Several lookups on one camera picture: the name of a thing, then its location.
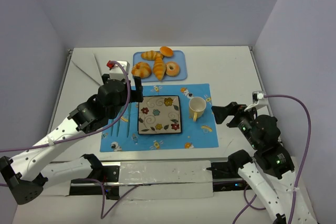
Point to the teal plastic spoon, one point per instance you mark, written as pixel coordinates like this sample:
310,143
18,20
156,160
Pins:
118,126

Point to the yellow mug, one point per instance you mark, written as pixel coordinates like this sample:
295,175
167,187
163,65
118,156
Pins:
197,106

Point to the teal plastic knife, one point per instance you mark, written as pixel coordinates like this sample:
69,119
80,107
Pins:
129,119

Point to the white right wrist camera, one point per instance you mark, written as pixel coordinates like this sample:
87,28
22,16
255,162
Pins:
260,100

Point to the square floral plate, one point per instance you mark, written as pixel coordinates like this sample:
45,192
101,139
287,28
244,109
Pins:
159,115

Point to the metal rail with white cover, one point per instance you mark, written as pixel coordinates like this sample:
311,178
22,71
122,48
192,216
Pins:
161,180

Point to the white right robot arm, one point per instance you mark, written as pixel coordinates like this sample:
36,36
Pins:
270,172

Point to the round orange bun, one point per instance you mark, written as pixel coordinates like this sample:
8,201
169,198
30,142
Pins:
166,51

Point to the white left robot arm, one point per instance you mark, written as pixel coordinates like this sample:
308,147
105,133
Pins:
30,172

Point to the blue plastic tray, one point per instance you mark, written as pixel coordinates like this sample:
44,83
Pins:
178,57

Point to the blue cartoon placemat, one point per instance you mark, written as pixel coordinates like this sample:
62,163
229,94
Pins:
199,134

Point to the teal plastic fork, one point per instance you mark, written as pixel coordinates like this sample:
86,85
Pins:
112,122

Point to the sugared orange donut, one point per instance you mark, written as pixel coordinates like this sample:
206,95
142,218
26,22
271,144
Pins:
172,69

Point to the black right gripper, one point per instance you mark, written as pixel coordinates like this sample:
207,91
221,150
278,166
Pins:
233,118

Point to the long striped croissant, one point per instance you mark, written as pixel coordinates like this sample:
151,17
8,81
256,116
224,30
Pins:
159,68

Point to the upper striped croissant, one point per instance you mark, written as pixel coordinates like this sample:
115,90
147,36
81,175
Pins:
151,55

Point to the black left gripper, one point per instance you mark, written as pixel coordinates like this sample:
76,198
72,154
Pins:
138,90

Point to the round twisted bread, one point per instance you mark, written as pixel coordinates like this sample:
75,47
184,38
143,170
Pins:
142,70

